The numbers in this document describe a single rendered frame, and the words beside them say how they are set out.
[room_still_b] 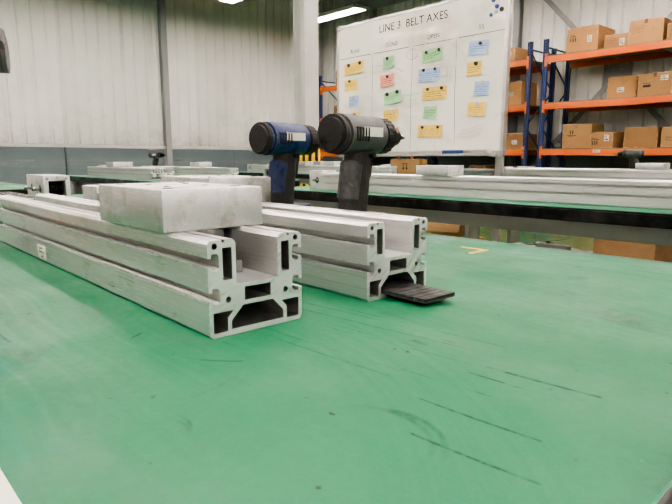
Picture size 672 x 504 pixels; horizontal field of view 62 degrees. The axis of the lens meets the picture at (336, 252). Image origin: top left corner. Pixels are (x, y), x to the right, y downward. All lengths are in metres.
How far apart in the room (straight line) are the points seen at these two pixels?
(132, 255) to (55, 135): 12.09
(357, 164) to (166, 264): 0.40
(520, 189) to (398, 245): 1.52
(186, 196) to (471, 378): 0.30
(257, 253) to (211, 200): 0.07
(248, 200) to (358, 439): 0.32
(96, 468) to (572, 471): 0.24
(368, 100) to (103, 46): 9.45
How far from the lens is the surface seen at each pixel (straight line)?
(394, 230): 0.66
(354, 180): 0.85
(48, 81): 12.80
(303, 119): 9.43
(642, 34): 10.57
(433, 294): 0.61
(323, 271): 0.65
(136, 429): 0.35
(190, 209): 0.55
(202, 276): 0.49
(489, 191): 2.22
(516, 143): 11.34
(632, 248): 4.15
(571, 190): 2.09
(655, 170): 3.89
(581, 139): 10.84
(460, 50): 3.90
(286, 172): 1.05
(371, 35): 4.44
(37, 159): 12.58
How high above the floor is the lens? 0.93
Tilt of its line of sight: 9 degrees down
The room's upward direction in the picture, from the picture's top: straight up
